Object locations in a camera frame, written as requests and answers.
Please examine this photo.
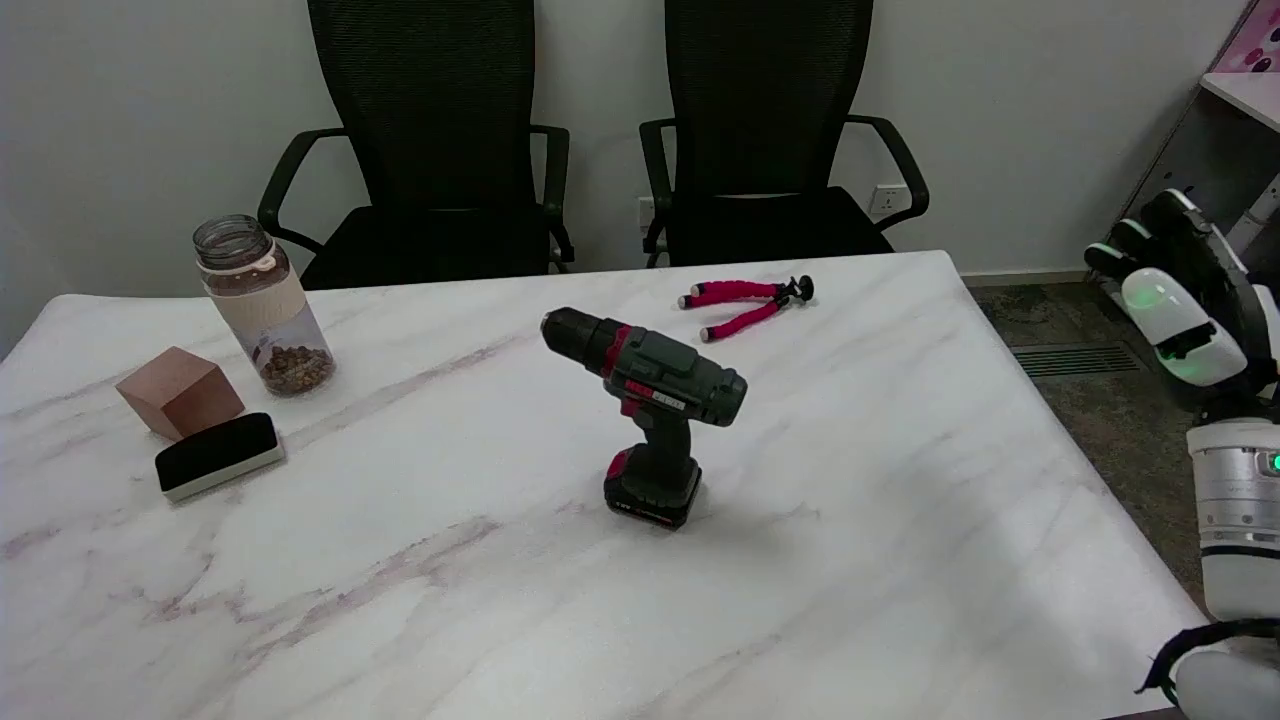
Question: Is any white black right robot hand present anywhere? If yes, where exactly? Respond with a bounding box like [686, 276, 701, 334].
[1084, 188, 1280, 413]

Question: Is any black looping robot cable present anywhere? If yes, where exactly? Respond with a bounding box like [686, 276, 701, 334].
[1135, 618, 1280, 706]

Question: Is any white desk with owl panel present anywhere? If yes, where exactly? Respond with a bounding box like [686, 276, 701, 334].
[1100, 0, 1280, 301]

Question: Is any pink flexible mini tripod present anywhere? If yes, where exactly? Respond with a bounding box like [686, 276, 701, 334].
[677, 275, 815, 344]

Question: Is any black and white eraser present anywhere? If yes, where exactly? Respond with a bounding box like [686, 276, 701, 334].
[154, 412, 286, 503]

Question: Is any dark floor vent grille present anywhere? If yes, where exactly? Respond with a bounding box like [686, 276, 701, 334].
[1010, 342, 1146, 379]

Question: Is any black mesh office chair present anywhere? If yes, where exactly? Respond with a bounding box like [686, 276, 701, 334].
[638, 0, 931, 269]
[257, 0, 576, 291]

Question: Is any grey red power screwdriver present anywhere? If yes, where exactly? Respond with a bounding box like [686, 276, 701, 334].
[540, 307, 749, 530]

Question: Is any pink patterned board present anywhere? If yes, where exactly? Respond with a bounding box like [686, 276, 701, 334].
[1212, 0, 1280, 76]

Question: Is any brown wooden cube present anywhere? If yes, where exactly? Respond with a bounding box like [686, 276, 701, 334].
[115, 346, 246, 442]

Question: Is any glass jar with beans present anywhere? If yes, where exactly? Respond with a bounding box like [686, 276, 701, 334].
[192, 214, 337, 399]

